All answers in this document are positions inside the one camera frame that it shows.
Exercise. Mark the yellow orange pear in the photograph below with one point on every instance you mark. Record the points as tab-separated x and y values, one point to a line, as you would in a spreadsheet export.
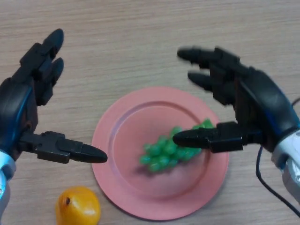
77	207

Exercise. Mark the green grapes bunch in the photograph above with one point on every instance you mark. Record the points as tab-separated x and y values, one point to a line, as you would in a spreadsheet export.
161	154

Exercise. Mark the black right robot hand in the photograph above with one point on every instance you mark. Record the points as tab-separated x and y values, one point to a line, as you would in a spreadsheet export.
262	100

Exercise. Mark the pink round plate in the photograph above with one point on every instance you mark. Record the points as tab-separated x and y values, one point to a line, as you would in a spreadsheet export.
122	150

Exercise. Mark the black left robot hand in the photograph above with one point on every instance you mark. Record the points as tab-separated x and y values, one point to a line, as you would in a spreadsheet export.
16	100

